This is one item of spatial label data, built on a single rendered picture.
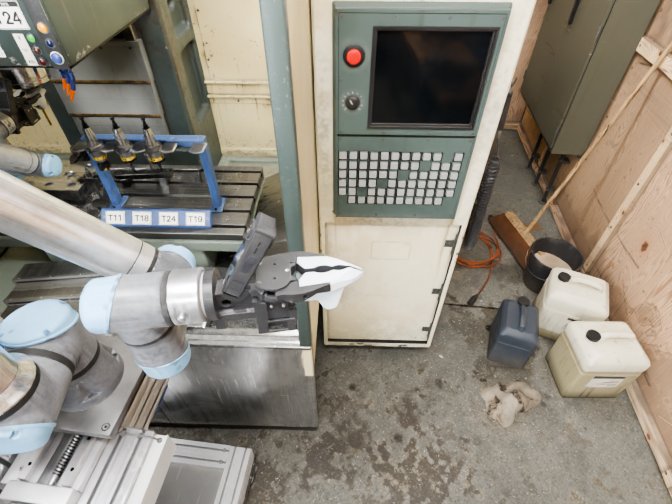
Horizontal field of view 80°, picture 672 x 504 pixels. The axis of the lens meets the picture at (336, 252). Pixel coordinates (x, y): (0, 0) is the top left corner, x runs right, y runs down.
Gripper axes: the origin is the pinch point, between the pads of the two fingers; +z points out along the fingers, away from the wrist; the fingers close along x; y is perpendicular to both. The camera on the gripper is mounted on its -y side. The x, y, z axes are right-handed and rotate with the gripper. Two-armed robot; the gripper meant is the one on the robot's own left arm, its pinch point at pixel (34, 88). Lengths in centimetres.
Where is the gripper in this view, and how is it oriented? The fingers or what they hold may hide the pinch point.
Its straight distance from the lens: 191.9
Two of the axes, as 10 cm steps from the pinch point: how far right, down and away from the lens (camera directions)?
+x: 10.0, 0.2, -0.2
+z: 0.3, -7.2, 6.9
